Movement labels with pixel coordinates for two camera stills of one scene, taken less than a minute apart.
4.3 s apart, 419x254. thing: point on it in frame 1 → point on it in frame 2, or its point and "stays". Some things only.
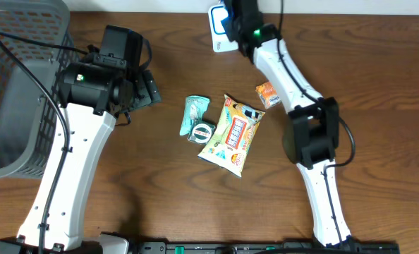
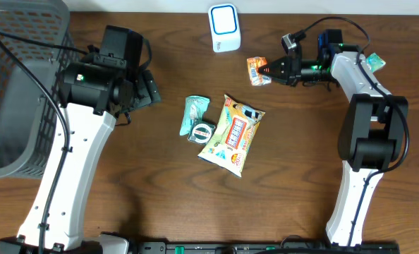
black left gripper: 151,93 stays
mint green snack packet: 194,110 stays
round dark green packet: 201,132 stays
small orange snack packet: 267,94 → 253,64
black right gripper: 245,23 → 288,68
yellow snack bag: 230,140 stays
